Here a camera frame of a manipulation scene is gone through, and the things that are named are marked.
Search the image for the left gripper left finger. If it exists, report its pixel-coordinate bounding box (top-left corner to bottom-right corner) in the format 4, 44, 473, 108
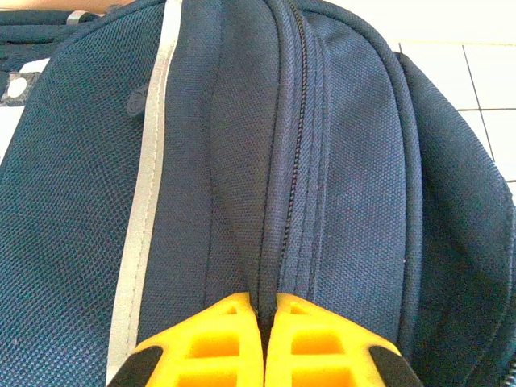
106, 292, 266, 387

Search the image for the navy blue backpack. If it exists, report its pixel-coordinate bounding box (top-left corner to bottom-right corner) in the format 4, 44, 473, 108
0, 0, 516, 387

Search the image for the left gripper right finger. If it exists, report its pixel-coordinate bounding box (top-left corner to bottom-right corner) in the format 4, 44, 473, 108
264, 293, 424, 387

